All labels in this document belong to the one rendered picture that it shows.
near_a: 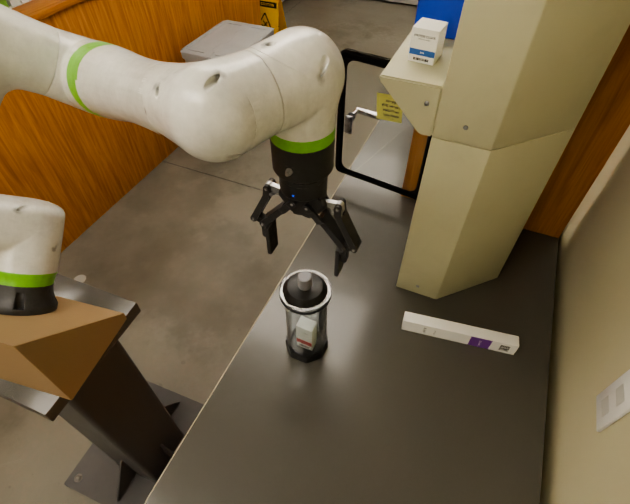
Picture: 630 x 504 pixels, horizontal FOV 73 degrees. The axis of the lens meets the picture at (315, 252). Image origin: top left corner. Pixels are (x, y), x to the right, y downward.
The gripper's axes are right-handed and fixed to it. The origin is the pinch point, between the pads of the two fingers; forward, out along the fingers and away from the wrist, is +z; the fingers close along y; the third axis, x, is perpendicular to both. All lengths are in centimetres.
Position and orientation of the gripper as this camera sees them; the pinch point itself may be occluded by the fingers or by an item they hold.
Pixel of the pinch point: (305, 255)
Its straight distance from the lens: 79.2
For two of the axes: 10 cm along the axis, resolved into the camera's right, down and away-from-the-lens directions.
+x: -4.0, 6.9, -6.1
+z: 0.0, 6.6, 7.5
